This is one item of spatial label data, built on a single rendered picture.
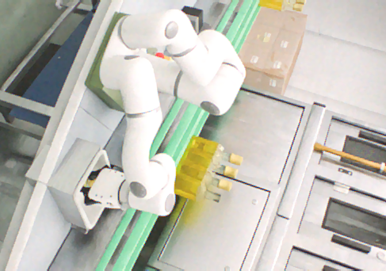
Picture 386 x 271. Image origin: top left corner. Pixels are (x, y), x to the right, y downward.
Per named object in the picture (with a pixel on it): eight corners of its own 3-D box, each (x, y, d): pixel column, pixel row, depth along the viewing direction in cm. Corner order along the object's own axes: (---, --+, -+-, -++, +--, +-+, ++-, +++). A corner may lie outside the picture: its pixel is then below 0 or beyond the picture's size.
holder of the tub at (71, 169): (70, 228, 147) (90, 237, 145) (47, 185, 124) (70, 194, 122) (94, 185, 155) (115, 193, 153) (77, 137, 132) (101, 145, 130)
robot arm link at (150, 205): (159, 169, 110) (179, 153, 117) (123, 162, 115) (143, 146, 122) (164, 223, 117) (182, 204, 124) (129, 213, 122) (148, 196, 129)
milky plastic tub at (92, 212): (66, 222, 143) (91, 232, 140) (47, 185, 124) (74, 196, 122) (93, 177, 151) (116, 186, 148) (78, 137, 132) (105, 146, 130)
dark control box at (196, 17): (176, 32, 180) (196, 36, 177) (175, 17, 173) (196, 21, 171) (184, 20, 183) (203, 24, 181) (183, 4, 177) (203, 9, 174)
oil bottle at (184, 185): (147, 184, 164) (203, 204, 159) (145, 176, 160) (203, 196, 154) (153, 171, 167) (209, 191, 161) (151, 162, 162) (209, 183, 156)
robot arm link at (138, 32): (173, 34, 121) (144, -6, 112) (212, 32, 112) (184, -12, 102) (147, 71, 117) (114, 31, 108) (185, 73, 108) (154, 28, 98)
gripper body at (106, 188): (126, 215, 125) (93, 207, 130) (143, 185, 129) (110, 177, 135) (116, 201, 119) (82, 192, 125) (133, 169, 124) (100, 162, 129)
